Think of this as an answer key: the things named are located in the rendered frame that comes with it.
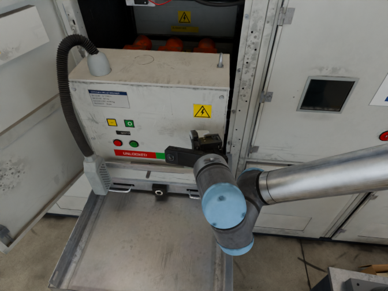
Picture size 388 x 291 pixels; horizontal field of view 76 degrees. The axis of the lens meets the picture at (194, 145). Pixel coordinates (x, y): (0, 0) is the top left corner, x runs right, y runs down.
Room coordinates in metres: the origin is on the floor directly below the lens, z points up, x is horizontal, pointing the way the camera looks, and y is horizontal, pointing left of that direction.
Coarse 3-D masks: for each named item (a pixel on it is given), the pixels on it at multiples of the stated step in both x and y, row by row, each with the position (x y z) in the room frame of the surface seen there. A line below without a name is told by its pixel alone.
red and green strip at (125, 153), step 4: (116, 152) 0.65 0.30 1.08; (120, 152) 0.65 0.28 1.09; (124, 152) 0.65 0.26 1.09; (128, 152) 0.65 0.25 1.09; (132, 152) 0.65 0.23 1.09; (136, 152) 0.64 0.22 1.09; (140, 152) 0.64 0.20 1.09; (144, 152) 0.64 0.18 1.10; (148, 152) 0.64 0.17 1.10; (152, 152) 0.64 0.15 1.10; (156, 152) 0.64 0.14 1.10; (132, 156) 0.65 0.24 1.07; (136, 156) 0.64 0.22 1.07; (140, 156) 0.64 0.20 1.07; (144, 156) 0.64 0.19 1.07; (148, 156) 0.64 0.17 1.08; (152, 156) 0.64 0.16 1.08; (156, 156) 0.64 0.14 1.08; (160, 156) 0.64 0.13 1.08; (164, 156) 0.63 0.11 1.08
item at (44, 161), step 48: (0, 0) 0.75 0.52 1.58; (48, 0) 0.92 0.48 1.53; (0, 48) 0.69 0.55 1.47; (48, 48) 0.86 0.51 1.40; (0, 96) 0.65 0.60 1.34; (48, 96) 0.78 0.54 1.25; (0, 144) 0.56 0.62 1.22; (48, 144) 0.70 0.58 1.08; (0, 192) 0.49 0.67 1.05; (48, 192) 0.61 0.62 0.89; (0, 240) 0.40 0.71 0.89
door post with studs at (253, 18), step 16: (256, 0) 0.87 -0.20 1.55; (256, 16) 0.87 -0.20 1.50; (256, 32) 0.87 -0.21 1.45; (240, 48) 0.88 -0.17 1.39; (256, 48) 0.87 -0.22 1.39; (240, 64) 0.88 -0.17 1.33; (240, 80) 0.87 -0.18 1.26; (240, 96) 0.87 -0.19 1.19; (240, 112) 0.87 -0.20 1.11; (240, 128) 0.87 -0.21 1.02; (240, 144) 0.87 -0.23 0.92
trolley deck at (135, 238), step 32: (128, 192) 0.63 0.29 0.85; (96, 224) 0.48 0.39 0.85; (128, 224) 0.48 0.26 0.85; (160, 224) 0.48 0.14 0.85; (192, 224) 0.48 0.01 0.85; (96, 256) 0.36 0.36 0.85; (128, 256) 0.36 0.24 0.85; (160, 256) 0.36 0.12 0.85; (192, 256) 0.36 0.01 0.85; (96, 288) 0.25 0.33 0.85; (128, 288) 0.25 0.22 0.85; (160, 288) 0.25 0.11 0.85; (192, 288) 0.25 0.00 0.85
